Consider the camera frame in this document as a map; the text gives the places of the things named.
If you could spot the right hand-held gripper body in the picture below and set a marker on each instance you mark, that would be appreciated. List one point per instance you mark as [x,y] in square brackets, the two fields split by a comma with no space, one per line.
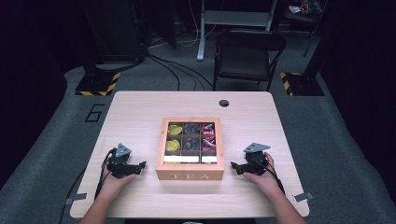
[257,165]

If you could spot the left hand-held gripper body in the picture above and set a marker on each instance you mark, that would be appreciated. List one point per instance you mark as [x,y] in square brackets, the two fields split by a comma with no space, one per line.
[120,168]

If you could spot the pile of red packets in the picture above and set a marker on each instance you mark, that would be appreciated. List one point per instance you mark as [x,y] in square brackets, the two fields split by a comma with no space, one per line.
[208,143]

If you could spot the wooden box with glass lid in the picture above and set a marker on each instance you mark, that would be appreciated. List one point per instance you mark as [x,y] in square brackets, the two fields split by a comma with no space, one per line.
[190,174]

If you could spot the person's left hand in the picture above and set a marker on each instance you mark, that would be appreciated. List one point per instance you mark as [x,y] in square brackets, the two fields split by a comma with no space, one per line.
[112,186]

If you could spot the person's right hand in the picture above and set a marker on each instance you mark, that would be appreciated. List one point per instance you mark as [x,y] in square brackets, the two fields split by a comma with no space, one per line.
[267,182]

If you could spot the pile of yellow capsules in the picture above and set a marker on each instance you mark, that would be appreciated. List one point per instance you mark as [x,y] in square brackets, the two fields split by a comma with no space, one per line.
[173,129]

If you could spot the pile of dark packets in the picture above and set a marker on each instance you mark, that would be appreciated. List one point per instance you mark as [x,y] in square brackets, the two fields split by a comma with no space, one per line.
[191,144]

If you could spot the grey tape strip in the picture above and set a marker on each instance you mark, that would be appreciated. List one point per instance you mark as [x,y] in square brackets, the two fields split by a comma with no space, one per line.
[76,197]
[303,196]

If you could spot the black folding chair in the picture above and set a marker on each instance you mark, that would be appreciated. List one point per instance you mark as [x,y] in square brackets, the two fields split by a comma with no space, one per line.
[244,62]

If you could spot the dark cabinet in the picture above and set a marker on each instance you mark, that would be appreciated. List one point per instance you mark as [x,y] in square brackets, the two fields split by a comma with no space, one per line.
[115,31]

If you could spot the dark side table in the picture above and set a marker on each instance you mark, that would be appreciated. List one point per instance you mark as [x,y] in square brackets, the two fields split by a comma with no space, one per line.
[303,12]

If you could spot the black yellow striped base plate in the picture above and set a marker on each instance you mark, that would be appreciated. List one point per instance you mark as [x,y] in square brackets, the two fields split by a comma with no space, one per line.
[96,84]
[303,84]

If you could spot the white desk frame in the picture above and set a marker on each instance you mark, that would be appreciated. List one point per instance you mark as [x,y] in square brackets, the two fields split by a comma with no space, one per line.
[233,18]

